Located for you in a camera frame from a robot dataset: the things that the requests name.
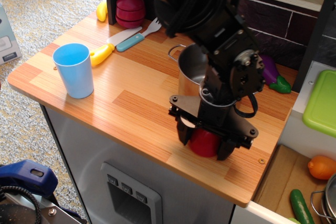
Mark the black braided cable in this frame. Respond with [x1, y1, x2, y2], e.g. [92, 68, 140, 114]
[0, 186, 42, 224]

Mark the red wooden toy beet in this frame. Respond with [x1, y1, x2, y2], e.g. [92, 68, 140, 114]
[116, 0, 146, 28]

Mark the yellow toy banana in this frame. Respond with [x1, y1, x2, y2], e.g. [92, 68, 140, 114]
[96, 0, 108, 22]

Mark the green toy cucumber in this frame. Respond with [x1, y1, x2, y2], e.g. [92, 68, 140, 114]
[290, 189, 314, 223]

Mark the stainless steel pot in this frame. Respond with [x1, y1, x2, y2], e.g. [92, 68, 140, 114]
[167, 42, 259, 98]

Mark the orange toy lemon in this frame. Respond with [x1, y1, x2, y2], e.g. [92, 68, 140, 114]
[307, 156, 335, 180]

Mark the blue clamp tool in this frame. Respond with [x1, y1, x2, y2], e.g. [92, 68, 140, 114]
[1, 159, 58, 197]

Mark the green plastic lid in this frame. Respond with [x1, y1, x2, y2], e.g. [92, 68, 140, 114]
[302, 70, 335, 137]

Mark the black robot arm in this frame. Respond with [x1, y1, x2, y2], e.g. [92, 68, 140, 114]
[154, 0, 265, 161]

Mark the light blue plastic cup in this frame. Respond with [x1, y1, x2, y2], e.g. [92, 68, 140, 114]
[52, 43, 94, 99]

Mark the cardboard box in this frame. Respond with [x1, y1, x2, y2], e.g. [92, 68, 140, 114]
[254, 145, 327, 223]

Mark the purple toy eggplant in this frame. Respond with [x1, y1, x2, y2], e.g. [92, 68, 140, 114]
[261, 55, 291, 94]

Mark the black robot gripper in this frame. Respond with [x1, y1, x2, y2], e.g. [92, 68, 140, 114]
[169, 88, 258, 161]

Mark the small steel pot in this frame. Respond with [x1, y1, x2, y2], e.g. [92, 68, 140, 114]
[310, 174, 335, 223]

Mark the grey toy dishwasher panel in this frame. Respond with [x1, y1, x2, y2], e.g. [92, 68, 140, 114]
[101, 162, 163, 223]

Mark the grey white box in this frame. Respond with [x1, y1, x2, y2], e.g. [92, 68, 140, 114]
[0, 4, 22, 65]

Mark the yellow handled toy knife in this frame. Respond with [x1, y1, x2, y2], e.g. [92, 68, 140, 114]
[90, 26, 142, 67]

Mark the teal handled toy fork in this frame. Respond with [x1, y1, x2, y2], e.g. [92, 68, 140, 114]
[117, 17, 161, 52]

